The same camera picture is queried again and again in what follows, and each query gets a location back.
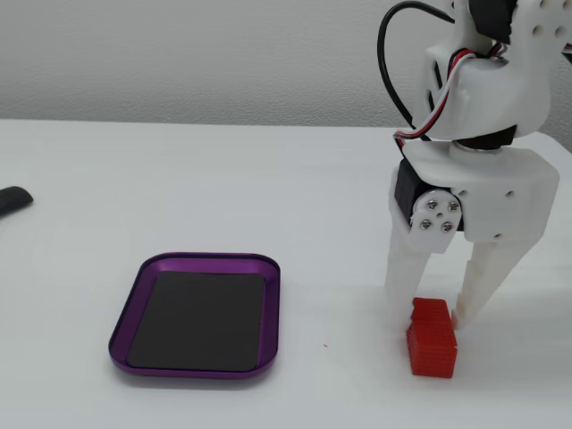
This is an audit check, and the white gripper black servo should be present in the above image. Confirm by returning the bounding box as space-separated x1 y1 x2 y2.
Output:
386 140 560 332

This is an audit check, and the red dotted block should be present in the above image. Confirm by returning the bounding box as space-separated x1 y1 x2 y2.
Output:
405 298 460 379

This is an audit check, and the purple metal tray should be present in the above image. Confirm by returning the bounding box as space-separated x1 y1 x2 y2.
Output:
107 252 282 380

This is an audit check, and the black rounded object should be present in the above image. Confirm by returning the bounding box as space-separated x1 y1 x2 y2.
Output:
0 186 34 220

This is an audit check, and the red white black servo wire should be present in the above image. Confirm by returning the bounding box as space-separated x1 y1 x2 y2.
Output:
392 42 510 154

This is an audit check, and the black cable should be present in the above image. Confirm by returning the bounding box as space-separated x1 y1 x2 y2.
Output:
377 0 457 135

